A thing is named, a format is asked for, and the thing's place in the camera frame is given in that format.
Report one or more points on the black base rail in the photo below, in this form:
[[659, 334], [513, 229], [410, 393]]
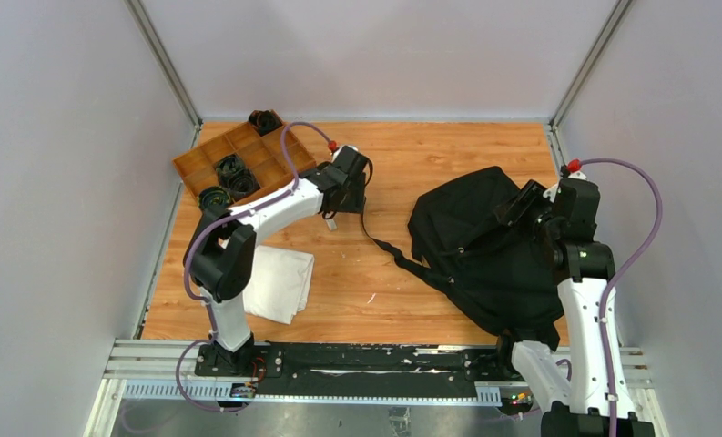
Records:
[[365, 371]]

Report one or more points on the white folded cloth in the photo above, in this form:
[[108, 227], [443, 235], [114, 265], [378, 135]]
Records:
[[279, 286]]

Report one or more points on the black backpack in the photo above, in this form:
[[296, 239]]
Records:
[[492, 274]]

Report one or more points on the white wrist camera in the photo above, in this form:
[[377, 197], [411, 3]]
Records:
[[572, 169], [336, 149]]

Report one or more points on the rolled dark belt top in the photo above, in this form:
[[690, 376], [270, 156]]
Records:
[[264, 121]]

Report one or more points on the rolled dark belt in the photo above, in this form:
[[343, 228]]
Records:
[[243, 185], [264, 121], [214, 196], [229, 166]]

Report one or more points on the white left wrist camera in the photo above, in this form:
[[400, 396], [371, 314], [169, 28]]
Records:
[[336, 149]]

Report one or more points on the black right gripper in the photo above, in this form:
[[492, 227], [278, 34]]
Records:
[[528, 197]]

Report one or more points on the rolled dark belt middle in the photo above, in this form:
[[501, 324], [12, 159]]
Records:
[[229, 166]]

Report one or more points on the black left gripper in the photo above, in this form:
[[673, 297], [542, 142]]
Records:
[[349, 197]]

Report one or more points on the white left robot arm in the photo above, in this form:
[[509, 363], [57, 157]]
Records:
[[218, 263]]

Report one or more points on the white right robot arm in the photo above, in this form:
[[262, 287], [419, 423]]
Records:
[[593, 400]]

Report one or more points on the wooden compartment tray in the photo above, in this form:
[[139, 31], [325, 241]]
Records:
[[271, 165]]

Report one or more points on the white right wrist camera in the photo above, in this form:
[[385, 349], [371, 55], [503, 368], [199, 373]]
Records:
[[572, 169]]

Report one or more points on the rolled dark belt centre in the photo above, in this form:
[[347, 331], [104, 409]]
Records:
[[243, 185]]

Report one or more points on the rolled dark belt front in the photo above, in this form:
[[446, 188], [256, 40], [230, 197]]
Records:
[[214, 196]]

